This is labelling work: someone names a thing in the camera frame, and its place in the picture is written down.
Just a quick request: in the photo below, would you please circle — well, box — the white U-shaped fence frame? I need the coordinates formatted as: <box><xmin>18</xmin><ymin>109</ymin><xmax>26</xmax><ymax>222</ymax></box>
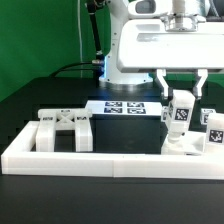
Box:
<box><xmin>1</xmin><ymin>121</ymin><xmax>224</xmax><ymax>180</ymax></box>

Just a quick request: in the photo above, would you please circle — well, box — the white thin cable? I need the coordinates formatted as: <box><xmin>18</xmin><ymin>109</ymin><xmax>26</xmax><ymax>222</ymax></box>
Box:
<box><xmin>77</xmin><ymin>0</ymin><xmax>84</xmax><ymax>79</ymax></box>

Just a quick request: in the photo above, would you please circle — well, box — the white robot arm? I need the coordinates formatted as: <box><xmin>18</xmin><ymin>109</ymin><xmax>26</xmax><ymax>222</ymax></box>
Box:
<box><xmin>86</xmin><ymin>0</ymin><xmax>224</xmax><ymax>99</ymax></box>

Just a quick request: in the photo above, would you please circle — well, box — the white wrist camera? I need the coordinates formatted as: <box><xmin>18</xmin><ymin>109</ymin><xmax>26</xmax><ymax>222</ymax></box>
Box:
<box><xmin>127</xmin><ymin>0</ymin><xmax>172</xmax><ymax>19</ymax></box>

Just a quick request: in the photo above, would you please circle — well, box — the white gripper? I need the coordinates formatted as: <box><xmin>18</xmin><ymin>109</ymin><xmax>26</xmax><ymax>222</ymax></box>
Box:
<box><xmin>117</xmin><ymin>19</ymin><xmax>224</xmax><ymax>100</ymax></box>

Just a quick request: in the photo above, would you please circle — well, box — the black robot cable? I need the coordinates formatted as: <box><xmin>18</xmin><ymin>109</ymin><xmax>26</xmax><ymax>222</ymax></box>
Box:
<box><xmin>49</xmin><ymin>61</ymin><xmax>105</xmax><ymax>78</ymax></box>

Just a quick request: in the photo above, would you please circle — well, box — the white chair back part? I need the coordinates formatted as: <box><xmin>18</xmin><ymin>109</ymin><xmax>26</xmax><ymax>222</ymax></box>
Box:
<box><xmin>36</xmin><ymin>108</ymin><xmax>93</xmax><ymax>152</ymax></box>

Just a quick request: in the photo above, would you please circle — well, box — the white chair seat part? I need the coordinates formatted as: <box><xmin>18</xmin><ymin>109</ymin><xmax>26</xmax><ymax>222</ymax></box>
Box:
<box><xmin>161</xmin><ymin>131</ymin><xmax>205</xmax><ymax>156</ymax></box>

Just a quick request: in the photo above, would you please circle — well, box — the white tag sheet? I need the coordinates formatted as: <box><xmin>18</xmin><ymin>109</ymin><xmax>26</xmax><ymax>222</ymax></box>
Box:
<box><xmin>85</xmin><ymin>100</ymin><xmax>162</xmax><ymax>116</ymax></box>

